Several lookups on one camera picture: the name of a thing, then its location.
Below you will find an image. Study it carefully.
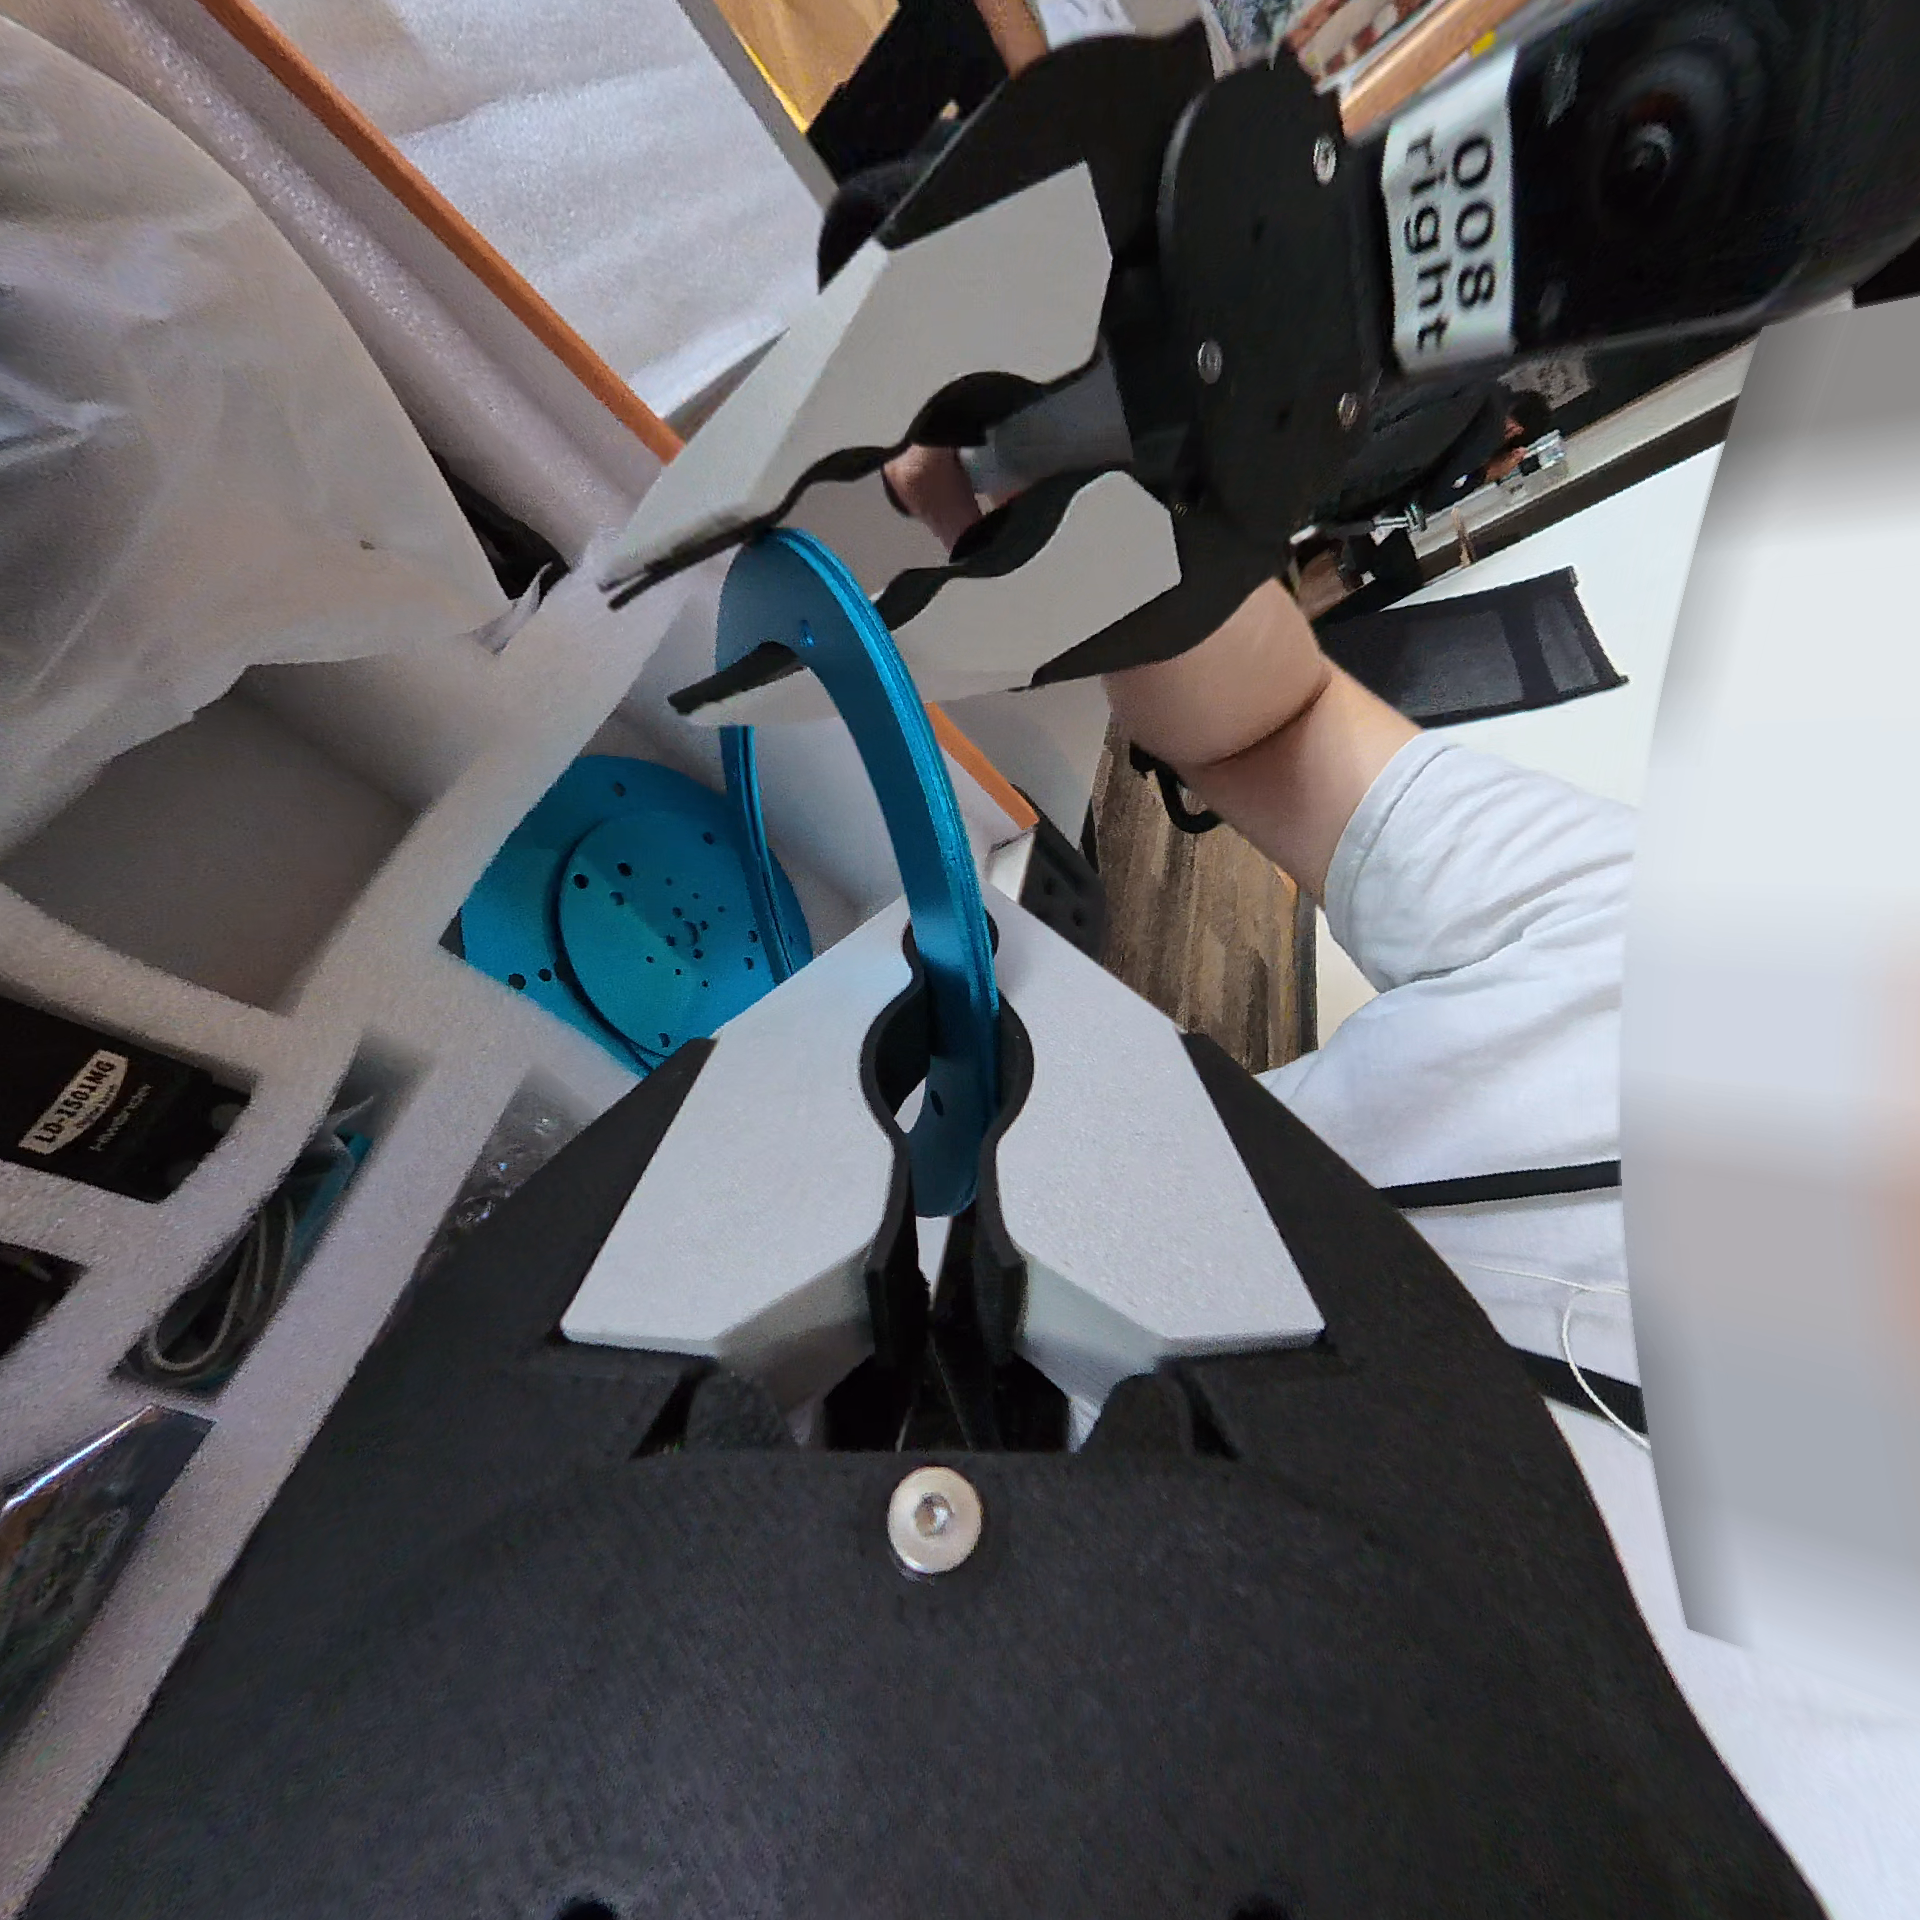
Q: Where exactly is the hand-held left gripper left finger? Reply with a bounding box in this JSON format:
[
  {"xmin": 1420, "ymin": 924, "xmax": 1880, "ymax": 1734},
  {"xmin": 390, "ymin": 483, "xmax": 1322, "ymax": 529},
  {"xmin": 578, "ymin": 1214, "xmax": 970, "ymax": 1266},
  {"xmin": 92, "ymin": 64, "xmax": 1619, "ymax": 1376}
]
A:
[{"xmin": 558, "ymin": 921, "xmax": 920, "ymax": 1376}]

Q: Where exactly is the grey cable bundle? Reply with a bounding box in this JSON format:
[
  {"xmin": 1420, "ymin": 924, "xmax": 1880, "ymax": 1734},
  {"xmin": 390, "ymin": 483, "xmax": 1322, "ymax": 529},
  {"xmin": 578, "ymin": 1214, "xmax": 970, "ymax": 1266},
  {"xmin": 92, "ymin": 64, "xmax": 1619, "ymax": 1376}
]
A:
[{"xmin": 141, "ymin": 1100, "xmax": 379, "ymax": 1396}]

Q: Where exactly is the black servo without horn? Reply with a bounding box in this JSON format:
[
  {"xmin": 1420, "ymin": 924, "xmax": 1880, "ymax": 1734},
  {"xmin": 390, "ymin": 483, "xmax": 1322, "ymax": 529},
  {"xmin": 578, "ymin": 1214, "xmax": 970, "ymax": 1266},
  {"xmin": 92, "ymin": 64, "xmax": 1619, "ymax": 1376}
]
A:
[{"xmin": 0, "ymin": 994, "xmax": 256, "ymax": 1206}]

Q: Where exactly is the black perforated armrest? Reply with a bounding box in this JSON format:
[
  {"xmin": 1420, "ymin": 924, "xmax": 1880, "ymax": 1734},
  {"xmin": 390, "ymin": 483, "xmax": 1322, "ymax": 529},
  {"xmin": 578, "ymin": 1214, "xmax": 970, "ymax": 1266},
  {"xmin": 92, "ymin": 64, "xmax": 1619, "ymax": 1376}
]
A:
[{"xmin": 1017, "ymin": 830, "xmax": 1114, "ymax": 984}]

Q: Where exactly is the blue metal ring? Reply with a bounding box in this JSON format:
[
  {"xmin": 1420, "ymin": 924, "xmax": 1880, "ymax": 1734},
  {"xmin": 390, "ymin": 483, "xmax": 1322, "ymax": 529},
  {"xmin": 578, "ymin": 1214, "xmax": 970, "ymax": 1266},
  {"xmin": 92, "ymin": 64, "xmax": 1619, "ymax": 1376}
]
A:
[{"xmin": 714, "ymin": 527, "xmax": 1004, "ymax": 1223}]

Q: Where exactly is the blue disc with few holes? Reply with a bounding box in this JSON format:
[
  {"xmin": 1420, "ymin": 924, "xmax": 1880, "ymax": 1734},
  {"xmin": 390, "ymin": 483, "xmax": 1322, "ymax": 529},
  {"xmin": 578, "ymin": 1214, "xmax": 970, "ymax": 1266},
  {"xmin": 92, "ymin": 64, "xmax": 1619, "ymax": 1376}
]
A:
[{"xmin": 453, "ymin": 753, "xmax": 821, "ymax": 1078}]

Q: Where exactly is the person's right hand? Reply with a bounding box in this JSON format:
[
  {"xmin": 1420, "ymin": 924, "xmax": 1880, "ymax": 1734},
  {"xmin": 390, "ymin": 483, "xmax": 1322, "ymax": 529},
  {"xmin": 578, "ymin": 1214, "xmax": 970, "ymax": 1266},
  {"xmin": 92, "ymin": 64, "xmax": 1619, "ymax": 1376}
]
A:
[{"xmin": 883, "ymin": 444, "xmax": 987, "ymax": 559}]

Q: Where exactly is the crumpled clear plastic bag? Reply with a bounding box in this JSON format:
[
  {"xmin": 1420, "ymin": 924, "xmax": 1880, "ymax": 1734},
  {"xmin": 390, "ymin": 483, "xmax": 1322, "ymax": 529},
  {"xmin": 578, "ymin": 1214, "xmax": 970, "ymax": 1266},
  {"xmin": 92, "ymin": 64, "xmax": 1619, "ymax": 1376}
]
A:
[{"xmin": 0, "ymin": 20, "xmax": 516, "ymax": 844}]

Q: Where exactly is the servo with black horn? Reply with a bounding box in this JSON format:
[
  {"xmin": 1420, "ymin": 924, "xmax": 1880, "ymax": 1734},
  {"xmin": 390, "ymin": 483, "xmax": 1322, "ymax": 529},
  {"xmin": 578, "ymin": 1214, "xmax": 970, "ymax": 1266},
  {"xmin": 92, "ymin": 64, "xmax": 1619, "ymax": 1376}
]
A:
[{"xmin": 0, "ymin": 1241, "xmax": 83, "ymax": 1358}]

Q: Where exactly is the black mesh chair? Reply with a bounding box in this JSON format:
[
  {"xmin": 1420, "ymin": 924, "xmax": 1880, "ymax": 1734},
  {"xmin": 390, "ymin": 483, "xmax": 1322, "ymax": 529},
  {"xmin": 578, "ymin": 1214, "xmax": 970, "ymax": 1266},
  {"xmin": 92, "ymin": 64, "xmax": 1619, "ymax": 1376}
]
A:
[{"xmin": 1315, "ymin": 565, "xmax": 1633, "ymax": 731}]

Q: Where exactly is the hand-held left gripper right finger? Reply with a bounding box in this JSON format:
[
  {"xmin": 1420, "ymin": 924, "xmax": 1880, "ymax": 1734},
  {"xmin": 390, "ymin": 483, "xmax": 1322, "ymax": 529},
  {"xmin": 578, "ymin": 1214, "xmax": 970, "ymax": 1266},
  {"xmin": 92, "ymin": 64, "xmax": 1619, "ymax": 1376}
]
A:
[{"xmin": 976, "ymin": 885, "xmax": 1332, "ymax": 1376}]

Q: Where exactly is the shiny foil packet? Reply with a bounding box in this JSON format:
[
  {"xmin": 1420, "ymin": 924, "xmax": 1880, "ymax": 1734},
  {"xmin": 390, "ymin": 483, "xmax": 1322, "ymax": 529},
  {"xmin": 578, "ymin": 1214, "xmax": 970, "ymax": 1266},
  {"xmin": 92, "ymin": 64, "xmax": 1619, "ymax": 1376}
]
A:
[{"xmin": 0, "ymin": 1403, "xmax": 215, "ymax": 1750}]

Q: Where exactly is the orange cardboard kit box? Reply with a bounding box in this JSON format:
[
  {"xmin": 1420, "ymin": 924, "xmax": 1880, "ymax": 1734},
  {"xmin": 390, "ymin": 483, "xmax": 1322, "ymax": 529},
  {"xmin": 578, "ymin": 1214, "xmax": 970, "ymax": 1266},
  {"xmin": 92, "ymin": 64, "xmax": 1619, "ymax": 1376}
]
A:
[{"xmin": 0, "ymin": 0, "xmax": 1048, "ymax": 1876}]

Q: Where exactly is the black lanyard strap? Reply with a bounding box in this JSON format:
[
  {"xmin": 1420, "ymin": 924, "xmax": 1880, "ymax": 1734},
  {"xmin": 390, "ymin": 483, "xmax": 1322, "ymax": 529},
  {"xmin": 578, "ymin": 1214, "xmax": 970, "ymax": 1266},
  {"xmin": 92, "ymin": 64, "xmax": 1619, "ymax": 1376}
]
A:
[{"xmin": 1380, "ymin": 1158, "xmax": 1653, "ymax": 1440}]

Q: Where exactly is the blue disc with many holes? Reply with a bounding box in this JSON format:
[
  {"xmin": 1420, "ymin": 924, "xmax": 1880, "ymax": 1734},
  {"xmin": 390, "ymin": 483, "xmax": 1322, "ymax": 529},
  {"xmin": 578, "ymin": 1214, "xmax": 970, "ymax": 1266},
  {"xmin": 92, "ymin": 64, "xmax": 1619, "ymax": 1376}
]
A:
[{"xmin": 556, "ymin": 809, "xmax": 795, "ymax": 1063}]

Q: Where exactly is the person's white shirt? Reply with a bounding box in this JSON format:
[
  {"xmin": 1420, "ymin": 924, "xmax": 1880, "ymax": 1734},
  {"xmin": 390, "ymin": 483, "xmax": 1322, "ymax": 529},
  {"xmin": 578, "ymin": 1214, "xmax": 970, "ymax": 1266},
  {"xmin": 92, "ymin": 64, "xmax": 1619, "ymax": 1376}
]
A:
[{"xmin": 1257, "ymin": 731, "xmax": 1920, "ymax": 1920}]

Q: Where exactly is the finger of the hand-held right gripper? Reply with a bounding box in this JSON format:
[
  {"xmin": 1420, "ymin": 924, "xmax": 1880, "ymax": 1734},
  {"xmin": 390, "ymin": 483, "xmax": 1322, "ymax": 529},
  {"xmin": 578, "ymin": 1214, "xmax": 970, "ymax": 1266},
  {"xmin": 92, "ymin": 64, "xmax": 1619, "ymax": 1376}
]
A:
[
  {"xmin": 665, "ymin": 466, "xmax": 1189, "ymax": 722},
  {"xmin": 598, "ymin": 156, "xmax": 1124, "ymax": 612}
]

